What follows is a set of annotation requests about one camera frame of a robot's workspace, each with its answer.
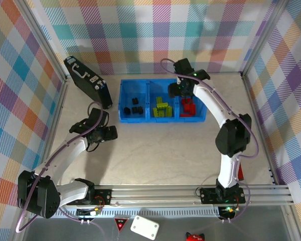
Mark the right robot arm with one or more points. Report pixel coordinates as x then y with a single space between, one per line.
232 138

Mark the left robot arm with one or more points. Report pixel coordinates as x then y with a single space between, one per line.
37 195

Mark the black briefcase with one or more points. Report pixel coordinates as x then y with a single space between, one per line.
87 82

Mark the red triangle stop sign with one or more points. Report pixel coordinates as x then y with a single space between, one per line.
121 224

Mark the white plastic box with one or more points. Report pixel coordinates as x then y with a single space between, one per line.
144 227

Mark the red and black gadget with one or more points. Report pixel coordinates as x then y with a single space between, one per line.
195 237

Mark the aluminium side rail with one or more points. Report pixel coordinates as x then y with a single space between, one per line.
253 105
56 110

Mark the wide aluminium rail beam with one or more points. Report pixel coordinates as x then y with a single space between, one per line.
153 195

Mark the aluminium frame post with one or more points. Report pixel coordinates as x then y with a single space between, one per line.
262 37
45 37

